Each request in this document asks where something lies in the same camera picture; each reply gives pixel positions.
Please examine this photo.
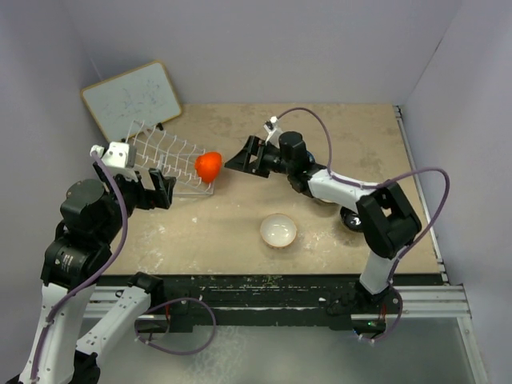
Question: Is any black glossy bowl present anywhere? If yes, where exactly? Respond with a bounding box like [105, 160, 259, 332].
[339, 206, 362, 233]

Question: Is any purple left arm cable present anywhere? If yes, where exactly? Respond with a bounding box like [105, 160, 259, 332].
[28, 154, 131, 383]

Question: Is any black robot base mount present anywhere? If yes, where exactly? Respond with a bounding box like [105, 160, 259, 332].
[138, 274, 403, 333]

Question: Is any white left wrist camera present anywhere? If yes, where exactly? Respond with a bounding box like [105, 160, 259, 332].
[90, 142, 138, 182]

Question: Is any aluminium frame rail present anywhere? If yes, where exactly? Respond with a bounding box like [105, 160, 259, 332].
[79, 104, 489, 384]

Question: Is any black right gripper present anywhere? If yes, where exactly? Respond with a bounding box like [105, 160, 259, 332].
[226, 137, 293, 179]

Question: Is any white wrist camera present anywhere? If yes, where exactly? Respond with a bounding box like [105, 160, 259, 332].
[263, 116, 282, 147]
[90, 142, 138, 182]

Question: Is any white ceramic bowl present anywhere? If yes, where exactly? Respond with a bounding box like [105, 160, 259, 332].
[260, 214, 298, 249]

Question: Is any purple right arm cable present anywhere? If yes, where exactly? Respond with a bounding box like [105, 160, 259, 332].
[278, 106, 451, 345]

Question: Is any orange plastic bowl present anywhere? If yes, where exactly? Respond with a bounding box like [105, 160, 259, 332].
[194, 151, 222, 183]

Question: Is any small whiteboard yellow frame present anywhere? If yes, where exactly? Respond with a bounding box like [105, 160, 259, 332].
[81, 61, 182, 142]

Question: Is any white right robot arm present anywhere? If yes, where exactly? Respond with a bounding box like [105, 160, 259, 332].
[225, 131, 422, 313]

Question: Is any beige brown ceramic bowl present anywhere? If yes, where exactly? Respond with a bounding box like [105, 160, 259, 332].
[315, 198, 337, 206]

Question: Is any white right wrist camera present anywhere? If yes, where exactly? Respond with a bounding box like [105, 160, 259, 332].
[263, 116, 282, 147]

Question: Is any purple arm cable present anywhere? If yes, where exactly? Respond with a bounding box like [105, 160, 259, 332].
[278, 106, 451, 345]
[28, 154, 131, 383]

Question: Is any blue patterned ceramic bowl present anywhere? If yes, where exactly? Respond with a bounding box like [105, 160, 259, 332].
[306, 151, 316, 165]

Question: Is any white wire dish rack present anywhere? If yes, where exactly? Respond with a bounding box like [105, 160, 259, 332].
[126, 120, 214, 198]

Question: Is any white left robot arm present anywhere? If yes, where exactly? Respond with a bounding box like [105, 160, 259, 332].
[11, 169, 176, 383]

